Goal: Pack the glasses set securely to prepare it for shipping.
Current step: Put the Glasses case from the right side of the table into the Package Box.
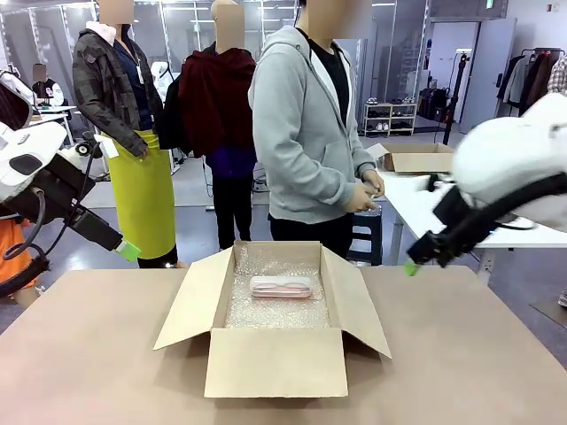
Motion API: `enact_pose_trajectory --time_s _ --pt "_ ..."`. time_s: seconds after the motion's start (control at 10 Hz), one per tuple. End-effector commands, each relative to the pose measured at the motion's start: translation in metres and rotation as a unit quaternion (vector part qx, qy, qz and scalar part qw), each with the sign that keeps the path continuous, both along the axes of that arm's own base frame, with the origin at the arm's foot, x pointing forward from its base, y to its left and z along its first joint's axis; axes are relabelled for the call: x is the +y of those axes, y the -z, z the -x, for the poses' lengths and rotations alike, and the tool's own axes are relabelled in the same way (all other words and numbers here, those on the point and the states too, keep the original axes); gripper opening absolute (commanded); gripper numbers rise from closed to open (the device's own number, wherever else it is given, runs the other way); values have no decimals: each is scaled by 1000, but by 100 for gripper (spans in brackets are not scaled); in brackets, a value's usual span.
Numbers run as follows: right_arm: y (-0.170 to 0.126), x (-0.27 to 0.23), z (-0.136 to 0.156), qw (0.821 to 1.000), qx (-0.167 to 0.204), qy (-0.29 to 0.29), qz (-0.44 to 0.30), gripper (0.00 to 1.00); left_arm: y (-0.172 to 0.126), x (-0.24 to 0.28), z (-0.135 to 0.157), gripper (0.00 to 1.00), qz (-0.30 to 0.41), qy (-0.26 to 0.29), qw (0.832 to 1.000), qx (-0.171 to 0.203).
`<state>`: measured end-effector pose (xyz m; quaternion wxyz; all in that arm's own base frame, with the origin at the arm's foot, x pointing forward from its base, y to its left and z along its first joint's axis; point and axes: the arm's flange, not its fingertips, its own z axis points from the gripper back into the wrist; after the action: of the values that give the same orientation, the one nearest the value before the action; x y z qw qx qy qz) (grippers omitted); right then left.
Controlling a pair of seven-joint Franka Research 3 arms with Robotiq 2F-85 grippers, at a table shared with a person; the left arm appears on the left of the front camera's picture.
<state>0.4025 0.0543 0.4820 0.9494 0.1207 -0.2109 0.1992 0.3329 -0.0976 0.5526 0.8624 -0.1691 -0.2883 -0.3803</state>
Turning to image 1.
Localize small open cardboard box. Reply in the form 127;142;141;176
365;142;457;174

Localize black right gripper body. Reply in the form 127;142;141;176
406;212;493;269

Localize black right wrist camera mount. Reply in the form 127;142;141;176
426;174;480;225

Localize mannequin with yellow skirt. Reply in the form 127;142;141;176
72;0;179;270

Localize pink glasses case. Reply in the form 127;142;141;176
249;274;315;302

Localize white paper tag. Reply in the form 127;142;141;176
94;134;120;159

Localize person in grey hoodie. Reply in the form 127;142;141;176
247;0;386;267

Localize open brown cardboard box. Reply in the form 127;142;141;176
152;240;393;399

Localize person's right hand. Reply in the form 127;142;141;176
348;180;378;213

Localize clothes rack with garments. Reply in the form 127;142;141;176
495;46;567;117

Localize orange garment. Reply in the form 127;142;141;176
0;218;37;290

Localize seated person in varsity jacket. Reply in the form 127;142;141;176
29;63;68;108

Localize person's right forearm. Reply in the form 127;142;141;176
305;141;361;213

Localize person's left forearm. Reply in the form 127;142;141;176
349;141;378;178

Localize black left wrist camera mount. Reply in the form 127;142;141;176
8;141;104;223

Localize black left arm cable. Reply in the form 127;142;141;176
2;150;97;298

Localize white shoe rack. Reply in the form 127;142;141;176
363;102;418;138

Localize dark suitcases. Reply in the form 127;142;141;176
417;87;454;121

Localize black plastic stool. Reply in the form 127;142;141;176
346;211;384;267

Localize background office desk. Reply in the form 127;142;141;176
27;104;80;147

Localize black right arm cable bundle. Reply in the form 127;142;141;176
460;173;567;234

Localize black tripod stand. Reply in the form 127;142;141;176
441;50;471;146

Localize person's left hand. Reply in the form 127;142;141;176
361;170;386;197

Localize clear bubble wrap sheet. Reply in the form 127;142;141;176
223;244;331;330

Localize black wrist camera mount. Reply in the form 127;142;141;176
426;174;480;225
8;141;104;223

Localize white side table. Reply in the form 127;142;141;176
375;169;567;287

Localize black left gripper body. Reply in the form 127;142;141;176
65;204;125;253

